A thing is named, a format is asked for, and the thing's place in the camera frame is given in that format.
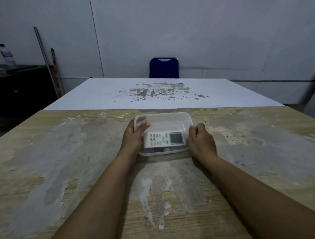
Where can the person's right hand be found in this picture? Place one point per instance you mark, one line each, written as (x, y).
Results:
(201, 144)

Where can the person's left hand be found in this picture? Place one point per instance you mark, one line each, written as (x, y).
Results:
(133, 140)

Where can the person's left thumb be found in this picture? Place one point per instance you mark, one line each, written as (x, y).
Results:
(143, 126)

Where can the person's right thumb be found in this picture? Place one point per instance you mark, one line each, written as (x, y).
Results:
(192, 131)

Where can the clear plastic container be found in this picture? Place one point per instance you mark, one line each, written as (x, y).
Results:
(163, 123)

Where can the person's right forearm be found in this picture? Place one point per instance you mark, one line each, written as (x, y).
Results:
(256, 199)

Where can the person's left forearm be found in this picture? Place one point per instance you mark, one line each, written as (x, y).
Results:
(98, 197)

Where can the white remote control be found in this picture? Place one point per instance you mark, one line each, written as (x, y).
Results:
(163, 140)

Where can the blue chair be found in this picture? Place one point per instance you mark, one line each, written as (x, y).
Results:
(164, 68)

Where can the red stick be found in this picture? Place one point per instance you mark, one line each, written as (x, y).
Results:
(56, 71)

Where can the metal rod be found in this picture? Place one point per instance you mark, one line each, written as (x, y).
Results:
(46, 61)

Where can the black cabinet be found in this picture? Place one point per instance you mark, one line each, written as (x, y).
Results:
(24, 88)

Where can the clear plastic bottle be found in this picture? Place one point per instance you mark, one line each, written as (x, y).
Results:
(6, 56)

